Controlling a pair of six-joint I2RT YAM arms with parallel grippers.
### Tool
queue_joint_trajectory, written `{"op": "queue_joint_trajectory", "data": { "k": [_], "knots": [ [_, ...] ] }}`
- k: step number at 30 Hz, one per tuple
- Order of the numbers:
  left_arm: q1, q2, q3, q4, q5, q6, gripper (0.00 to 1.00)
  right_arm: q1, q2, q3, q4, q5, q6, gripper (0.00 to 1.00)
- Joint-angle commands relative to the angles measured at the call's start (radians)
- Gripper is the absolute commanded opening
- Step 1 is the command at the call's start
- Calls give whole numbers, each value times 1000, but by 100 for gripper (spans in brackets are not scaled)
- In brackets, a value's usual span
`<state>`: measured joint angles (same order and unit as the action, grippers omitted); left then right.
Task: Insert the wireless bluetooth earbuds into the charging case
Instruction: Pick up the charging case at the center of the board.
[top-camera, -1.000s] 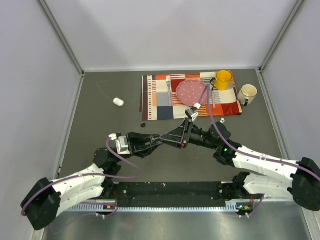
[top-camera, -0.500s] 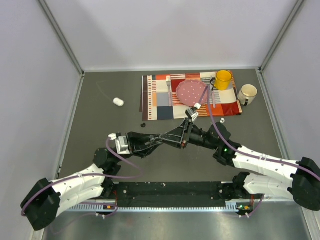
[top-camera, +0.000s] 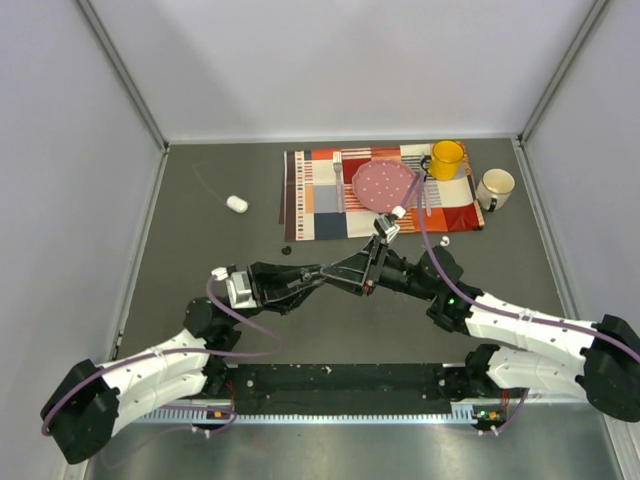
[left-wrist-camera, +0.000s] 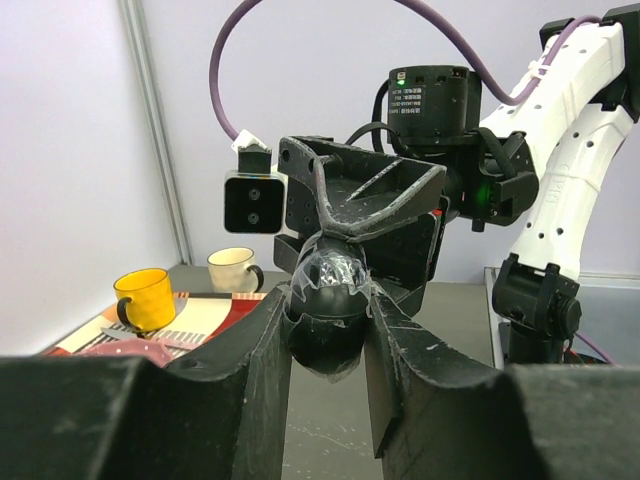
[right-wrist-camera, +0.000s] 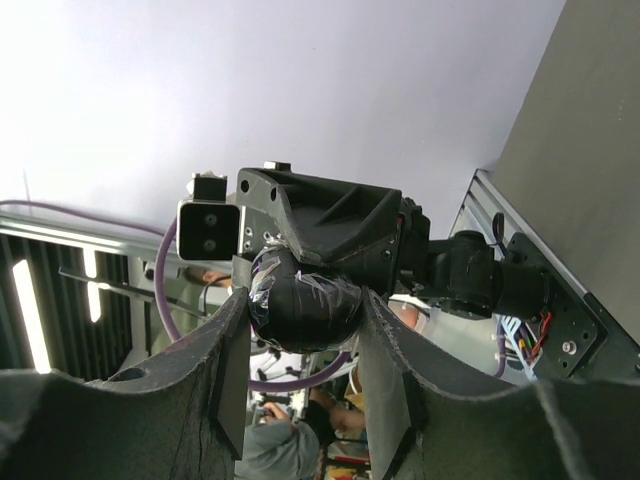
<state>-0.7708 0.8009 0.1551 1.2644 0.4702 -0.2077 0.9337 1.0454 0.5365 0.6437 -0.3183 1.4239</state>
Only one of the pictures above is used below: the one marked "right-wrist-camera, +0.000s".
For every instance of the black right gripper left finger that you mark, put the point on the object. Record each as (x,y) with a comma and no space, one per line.
(179,414)

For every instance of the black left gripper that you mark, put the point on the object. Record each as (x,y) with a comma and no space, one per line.
(355,230)

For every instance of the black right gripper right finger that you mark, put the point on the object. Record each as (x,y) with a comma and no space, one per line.
(431,416)

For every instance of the black earbud charging case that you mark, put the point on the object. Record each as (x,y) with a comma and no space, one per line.
(298,308)

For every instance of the person in grey shirt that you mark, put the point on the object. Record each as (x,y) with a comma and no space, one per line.
(281,448)

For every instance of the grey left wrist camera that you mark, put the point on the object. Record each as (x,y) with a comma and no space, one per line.
(207,225)

